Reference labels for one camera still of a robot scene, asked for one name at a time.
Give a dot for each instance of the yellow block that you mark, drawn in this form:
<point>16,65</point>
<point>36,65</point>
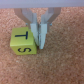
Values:
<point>20,40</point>

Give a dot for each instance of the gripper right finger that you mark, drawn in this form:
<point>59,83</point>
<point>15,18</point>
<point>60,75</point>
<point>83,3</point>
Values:
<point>45,25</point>

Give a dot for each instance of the white cabinet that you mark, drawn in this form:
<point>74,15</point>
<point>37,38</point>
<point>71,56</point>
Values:
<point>41,3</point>

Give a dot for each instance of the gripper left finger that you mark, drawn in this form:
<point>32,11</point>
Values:
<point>34,27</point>

